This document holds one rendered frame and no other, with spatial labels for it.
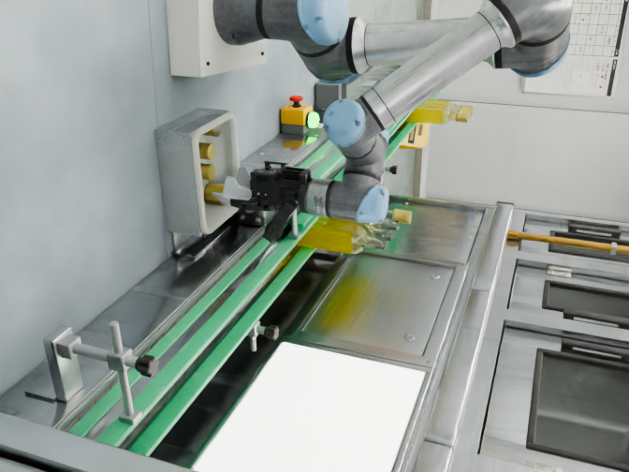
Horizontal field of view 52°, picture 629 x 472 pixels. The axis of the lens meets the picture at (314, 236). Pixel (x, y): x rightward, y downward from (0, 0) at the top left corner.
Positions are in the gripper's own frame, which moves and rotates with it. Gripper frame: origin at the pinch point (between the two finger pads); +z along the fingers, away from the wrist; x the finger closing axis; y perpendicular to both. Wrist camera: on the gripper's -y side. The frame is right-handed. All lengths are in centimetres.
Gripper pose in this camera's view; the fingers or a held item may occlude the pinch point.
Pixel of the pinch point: (223, 193)
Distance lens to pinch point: 139.1
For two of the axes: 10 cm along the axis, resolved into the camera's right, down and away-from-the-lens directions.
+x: -3.5, 4.3, -8.3
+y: -0.2, -8.9, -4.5
